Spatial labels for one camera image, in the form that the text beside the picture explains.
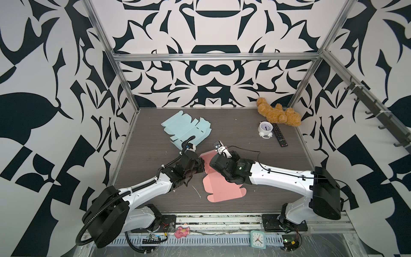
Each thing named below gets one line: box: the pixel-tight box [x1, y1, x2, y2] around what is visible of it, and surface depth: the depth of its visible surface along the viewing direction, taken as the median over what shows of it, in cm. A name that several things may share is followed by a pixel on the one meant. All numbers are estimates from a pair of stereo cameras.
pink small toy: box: [174, 225, 190, 239], surface depth 71 cm
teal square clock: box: [249, 230, 266, 250], surface depth 71 cm
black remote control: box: [272, 123, 289, 148], surface depth 107 cm
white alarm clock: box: [257, 121, 274, 139], surface depth 107 cm
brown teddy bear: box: [256, 97, 302, 127], surface depth 107 cm
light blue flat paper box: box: [161, 110, 212, 151], surface depth 111 cm
